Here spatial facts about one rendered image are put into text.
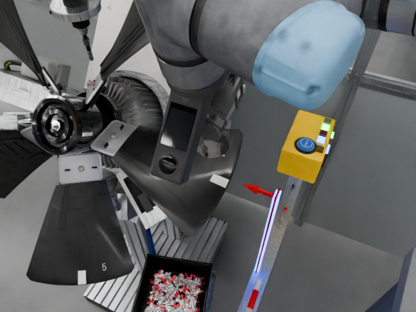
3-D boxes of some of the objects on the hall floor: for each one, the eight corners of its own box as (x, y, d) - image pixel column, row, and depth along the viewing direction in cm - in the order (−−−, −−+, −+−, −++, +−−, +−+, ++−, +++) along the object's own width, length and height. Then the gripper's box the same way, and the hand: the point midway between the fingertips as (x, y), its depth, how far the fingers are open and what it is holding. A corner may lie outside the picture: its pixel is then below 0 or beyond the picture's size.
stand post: (169, 234, 188) (135, 43, 100) (184, 241, 186) (163, 51, 98) (165, 241, 186) (127, 51, 98) (180, 247, 183) (155, 59, 95)
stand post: (147, 272, 175) (107, 153, 105) (163, 280, 172) (132, 163, 103) (142, 280, 172) (98, 163, 102) (158, 288, 170) (124, 174, 100)
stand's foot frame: (154, 200, 202) (152, 192, 196) (227, 230, 190) (228, 223, 184) (87, 301, 166) (83, 295, 159) (173, 346, 153) (171, 342, 147)
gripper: (249, 42, 40) (251, 132, 59) (179, 23, 42) (202, 116, 61) (218, 102, 37) (230, 176, 56) (145, 78, 39) (181, 157, 58)
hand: (208, 156), depth 56 cm, fingers closed
